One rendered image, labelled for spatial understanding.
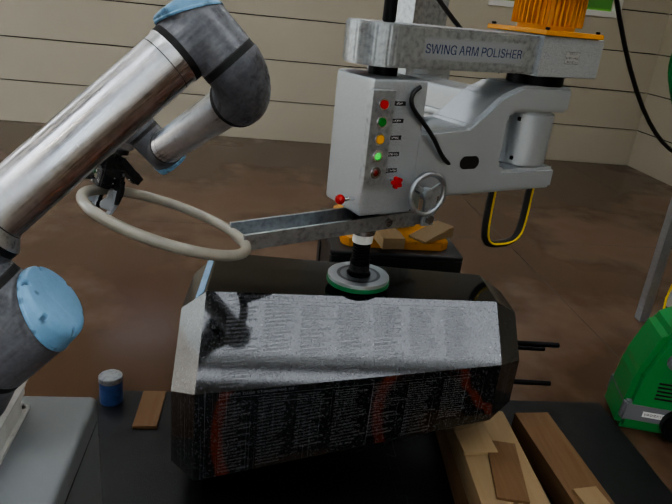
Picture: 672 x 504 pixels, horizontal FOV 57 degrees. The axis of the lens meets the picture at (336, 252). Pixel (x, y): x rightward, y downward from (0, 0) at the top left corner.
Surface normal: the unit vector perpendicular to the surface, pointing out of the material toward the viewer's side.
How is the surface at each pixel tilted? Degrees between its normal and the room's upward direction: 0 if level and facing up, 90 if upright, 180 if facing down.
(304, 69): 90
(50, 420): 0
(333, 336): 45
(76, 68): 90
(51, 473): 0
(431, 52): 90
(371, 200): 90
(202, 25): 76
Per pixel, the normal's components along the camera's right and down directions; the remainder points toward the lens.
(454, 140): 0.50, 0.37
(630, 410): -0.17, 0.36
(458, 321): 0.14, -0.39
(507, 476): 0.10, -0.92
